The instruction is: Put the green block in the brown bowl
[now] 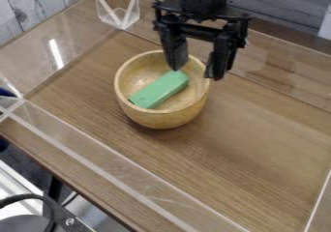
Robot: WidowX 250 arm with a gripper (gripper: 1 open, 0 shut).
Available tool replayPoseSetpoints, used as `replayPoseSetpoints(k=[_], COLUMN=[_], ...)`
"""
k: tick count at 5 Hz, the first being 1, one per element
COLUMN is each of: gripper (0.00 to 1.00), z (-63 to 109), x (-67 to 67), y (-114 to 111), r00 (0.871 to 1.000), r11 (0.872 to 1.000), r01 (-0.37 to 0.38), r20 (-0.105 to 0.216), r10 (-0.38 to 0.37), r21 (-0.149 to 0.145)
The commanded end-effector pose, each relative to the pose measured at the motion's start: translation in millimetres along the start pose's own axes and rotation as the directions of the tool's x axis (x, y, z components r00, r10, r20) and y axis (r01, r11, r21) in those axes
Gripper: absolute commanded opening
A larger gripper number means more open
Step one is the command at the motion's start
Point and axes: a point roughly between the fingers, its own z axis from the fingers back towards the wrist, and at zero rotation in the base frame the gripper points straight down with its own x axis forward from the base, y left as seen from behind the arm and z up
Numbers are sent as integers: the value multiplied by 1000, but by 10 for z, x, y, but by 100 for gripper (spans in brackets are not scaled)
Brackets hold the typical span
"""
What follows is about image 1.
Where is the black cable loop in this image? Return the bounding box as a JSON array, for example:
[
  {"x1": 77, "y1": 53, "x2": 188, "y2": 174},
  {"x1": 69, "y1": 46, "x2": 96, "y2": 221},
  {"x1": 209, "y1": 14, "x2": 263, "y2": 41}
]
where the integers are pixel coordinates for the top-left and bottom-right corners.
[{"x1": 0, "y1": 193, "x2": 57, "y2": 232}]

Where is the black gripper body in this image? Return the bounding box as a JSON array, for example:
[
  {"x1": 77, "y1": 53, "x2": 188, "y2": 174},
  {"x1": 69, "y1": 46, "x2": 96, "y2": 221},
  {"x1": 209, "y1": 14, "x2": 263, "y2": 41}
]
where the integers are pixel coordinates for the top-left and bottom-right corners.
[{"x1": 152, "y1": 0, "x2": 254, "y2": 50}]

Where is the brown wooden bowl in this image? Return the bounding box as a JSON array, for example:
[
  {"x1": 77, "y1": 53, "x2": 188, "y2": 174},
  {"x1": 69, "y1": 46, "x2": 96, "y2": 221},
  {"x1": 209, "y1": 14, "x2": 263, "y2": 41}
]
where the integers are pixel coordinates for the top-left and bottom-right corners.
[{"x1": 114, "y1": 50, "x2": 211, "y2": 130}]

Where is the green rectangular block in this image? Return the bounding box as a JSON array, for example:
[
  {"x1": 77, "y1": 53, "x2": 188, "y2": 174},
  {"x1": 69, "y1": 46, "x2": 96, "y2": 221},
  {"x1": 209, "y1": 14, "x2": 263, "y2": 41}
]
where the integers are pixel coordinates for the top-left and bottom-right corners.
[{"x1": 129, "y1": 71, "x2": 191, "y2": 109}]

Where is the clear acrylic tray wall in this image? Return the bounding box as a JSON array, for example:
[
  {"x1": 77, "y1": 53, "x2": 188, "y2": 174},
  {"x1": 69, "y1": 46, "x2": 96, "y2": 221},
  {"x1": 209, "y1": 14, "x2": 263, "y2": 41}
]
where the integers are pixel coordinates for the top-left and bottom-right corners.
[{"x1": 0, "y1": 0, "x2": 331, "y2": 232}]

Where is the black table leg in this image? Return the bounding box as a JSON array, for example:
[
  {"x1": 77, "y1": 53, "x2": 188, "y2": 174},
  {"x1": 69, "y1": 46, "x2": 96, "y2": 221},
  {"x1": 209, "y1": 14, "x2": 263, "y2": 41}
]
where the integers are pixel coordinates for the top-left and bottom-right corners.
[{"x1": 49, "y1": 177, "x2": 63, "y2": 201}]

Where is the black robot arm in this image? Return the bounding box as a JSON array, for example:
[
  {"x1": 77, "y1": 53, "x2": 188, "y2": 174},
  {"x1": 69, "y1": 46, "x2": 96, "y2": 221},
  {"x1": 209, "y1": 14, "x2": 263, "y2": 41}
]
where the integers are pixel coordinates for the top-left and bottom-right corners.
[{"x1": 153, "y1": 0, "x2": 252, "y2": 80}]

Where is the blue object at left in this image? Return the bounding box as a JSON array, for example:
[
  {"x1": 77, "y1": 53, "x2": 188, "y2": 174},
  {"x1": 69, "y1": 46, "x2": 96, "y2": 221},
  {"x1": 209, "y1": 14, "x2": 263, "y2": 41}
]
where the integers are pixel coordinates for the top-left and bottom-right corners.
[{"x1": 0, "y1": 87, "x2": 18, "y2": 98}]

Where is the black metal bracket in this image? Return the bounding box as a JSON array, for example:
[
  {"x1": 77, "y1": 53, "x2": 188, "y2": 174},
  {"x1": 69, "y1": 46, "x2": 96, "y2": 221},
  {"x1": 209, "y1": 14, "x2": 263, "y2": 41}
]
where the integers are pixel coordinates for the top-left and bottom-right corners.
[{"x1": 43, "y1": 196, "x2": 97, "y2": 232}]

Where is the clear acrylic corner bracket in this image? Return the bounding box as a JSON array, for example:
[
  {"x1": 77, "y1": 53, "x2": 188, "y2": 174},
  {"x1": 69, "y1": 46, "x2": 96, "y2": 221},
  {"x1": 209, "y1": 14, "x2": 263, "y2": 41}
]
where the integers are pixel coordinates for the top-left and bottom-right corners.
[{"x1": 94, "y1": 0, "x2": 140, "y2": 30}]

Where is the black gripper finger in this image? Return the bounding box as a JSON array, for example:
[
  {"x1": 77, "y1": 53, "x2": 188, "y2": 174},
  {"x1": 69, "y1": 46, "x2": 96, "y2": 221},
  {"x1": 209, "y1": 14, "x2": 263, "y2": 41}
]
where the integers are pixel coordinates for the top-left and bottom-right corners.
[
  {"x1": 160, "y1": 25, "x2": 189, "y2": 71},
  {"x1": 204, "y1": 35, "x2": 238, "y2": 80}
]

